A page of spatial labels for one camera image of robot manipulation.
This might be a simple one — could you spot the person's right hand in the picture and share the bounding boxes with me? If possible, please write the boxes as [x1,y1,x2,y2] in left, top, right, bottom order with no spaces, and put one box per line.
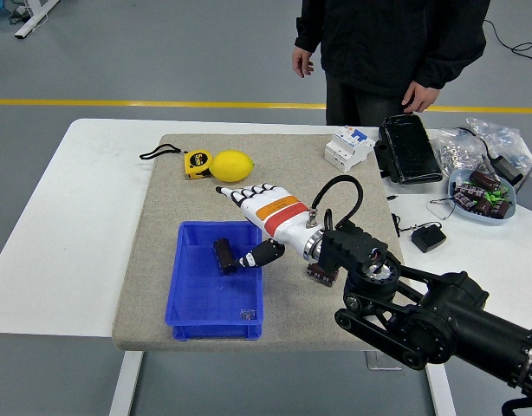
[291,46,315,79]

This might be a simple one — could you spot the black rectangular case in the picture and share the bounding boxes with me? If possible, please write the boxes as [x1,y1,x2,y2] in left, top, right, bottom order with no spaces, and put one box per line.
[373,113,444,185]

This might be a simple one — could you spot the white table leg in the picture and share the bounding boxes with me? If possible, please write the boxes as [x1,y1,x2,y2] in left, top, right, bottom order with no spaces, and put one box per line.
[108,350,144,416]
[423,363,457,416]

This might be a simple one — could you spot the person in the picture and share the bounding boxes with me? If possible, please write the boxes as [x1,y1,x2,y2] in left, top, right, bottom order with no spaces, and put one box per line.
[294,0,492,127]

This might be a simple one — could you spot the clear bag of metal washers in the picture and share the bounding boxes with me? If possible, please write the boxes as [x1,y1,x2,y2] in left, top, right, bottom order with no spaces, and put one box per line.
[434,127,486,174]

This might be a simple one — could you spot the small green plastic parts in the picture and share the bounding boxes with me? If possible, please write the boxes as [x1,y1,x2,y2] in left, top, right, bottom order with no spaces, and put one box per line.
[485,186,511,205]

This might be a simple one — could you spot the white circuit breaker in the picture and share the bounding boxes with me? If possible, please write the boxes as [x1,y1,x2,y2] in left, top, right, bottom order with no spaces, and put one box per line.
[324,125,376,174]

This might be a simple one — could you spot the light blue bowl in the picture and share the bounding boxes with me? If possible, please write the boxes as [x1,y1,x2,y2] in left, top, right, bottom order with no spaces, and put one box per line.
[446,167,517,226]

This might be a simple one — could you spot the person's left hand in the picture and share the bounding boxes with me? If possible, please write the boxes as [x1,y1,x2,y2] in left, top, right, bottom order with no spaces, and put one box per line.
[401,81,438,114]

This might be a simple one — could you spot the black floor cable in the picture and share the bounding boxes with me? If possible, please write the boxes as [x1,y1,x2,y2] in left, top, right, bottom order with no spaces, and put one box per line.
[482,19,532,66]

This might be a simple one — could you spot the white desk frame foot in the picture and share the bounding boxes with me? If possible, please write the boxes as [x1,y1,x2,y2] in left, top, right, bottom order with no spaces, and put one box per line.
[13,0,62,41]

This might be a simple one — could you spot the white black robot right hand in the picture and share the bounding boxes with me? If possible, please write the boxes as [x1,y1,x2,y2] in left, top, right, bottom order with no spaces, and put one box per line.
[214,182,324,269]

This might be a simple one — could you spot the grey metal table bracket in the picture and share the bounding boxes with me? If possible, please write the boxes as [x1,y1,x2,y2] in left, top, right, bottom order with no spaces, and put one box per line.
[364,351,404,372]

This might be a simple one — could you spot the blue plastic box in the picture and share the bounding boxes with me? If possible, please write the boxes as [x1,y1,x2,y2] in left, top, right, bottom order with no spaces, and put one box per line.
[164,219,265,342]

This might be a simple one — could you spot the black power adapter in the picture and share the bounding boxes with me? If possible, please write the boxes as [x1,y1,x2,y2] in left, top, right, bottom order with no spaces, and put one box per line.
[411,223,448,254]
[493,155,525,185]

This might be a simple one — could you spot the grey-brown mat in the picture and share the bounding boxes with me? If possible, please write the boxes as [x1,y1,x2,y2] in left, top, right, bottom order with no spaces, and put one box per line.
[111,133,424,352]

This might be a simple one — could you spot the yellow lemon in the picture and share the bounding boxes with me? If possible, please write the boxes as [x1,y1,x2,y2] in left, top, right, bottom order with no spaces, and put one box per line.
[208,149,255,184]

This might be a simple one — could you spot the clear bag of blue parts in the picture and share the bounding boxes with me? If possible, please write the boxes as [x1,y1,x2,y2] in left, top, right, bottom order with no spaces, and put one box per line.
[467,119,532,170]

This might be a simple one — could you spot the yellow tape measure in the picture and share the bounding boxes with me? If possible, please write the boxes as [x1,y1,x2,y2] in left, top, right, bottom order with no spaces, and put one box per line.
[139,144,214,180]

